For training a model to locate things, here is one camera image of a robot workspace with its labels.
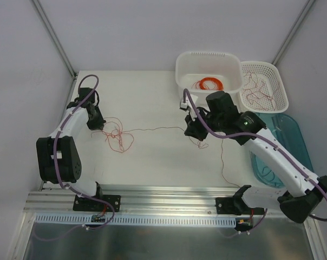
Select orange cable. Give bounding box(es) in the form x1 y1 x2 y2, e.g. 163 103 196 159
200 76 224 92
187 132 241 188

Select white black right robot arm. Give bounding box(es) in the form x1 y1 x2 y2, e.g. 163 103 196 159
180 89 327 223

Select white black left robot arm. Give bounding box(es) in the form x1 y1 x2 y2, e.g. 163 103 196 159
36 88 106 211

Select white plastic tub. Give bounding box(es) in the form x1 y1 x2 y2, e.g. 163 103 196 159
175 51 244 105

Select white perforated basket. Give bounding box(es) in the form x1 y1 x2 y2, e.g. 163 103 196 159
239 61 289 114

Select teal translucent tray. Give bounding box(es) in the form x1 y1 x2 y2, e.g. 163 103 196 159
250 113 313 189

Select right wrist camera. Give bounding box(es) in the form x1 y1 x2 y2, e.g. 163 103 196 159
179 95 198 111

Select coiled orange cable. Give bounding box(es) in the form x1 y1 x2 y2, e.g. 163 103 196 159
200 76 224 92

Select red cables in basket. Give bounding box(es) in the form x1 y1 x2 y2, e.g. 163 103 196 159
241 70 283 112

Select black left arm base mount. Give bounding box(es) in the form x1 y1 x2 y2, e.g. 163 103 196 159
73 183 121 212

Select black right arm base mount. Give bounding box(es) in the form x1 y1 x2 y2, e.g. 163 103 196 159
215 185 265 216

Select aluminium extrusion rail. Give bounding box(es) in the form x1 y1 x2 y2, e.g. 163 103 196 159
23 185 315 218

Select purple cables in tray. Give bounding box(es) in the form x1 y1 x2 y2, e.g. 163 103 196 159
260 165 280 185

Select left aluminium frame post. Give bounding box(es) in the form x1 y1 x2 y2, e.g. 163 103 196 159
30 0 77 79

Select aluminium frame post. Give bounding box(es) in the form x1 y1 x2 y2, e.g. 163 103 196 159
30 0 77 79
271 0 317 66

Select white slotted cable duct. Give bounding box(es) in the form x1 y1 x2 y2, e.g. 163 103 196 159
35 213 236 228

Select right aluminium frame post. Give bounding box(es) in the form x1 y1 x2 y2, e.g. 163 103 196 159
271 0 317 66

